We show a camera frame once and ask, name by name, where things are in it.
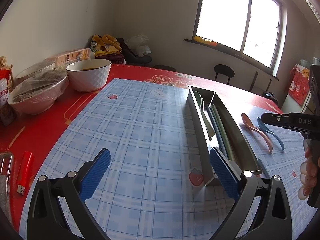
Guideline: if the green chopstick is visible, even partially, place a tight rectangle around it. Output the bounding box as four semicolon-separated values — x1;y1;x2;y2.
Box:
211;105;234;161

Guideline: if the blue spoon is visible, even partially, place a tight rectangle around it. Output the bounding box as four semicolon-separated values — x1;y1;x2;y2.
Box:
257;117;285;151

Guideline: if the blue chopstick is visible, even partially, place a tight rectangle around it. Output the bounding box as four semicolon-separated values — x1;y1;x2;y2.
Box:
206;105;228;158
257;158;270;179

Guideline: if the person's right hand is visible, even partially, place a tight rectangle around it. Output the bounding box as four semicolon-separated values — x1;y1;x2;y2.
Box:
298;139;319;200

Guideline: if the white refrigerator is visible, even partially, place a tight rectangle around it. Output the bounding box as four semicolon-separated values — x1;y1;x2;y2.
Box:
281;64;310;113

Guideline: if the red cloth on refrigerator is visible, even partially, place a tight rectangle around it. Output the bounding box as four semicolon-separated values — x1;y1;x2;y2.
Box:
288;64;310;106

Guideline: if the green spoon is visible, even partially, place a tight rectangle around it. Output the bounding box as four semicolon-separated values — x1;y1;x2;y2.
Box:
194;91;215;139

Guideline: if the steel utensil tray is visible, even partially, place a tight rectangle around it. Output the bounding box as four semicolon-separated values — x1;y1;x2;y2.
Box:
188;85;263;186

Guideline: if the pink spoon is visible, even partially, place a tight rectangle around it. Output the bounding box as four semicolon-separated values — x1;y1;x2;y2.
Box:
241;113;273;153

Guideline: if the white textured bowl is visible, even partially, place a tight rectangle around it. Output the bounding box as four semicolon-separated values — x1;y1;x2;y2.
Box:
66;59;112;92

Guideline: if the plastic-wrapped bowl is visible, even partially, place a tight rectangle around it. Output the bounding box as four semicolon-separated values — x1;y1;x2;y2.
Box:
8;69;69;115

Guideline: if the black round chair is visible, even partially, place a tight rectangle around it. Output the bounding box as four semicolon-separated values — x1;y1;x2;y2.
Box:
214;64;235;84

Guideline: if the snack box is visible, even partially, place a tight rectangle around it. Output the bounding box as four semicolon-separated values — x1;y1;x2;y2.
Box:
47;48;91;67

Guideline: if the yellow clothes pile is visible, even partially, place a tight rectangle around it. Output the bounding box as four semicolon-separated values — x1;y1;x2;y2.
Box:
90;34;122;57

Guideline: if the white plastic bag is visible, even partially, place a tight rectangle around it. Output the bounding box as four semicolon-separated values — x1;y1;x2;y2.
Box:
125;34;151;57

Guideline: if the yellow object on windowsill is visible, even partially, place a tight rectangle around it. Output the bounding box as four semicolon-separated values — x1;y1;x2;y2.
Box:
193;36;217;47

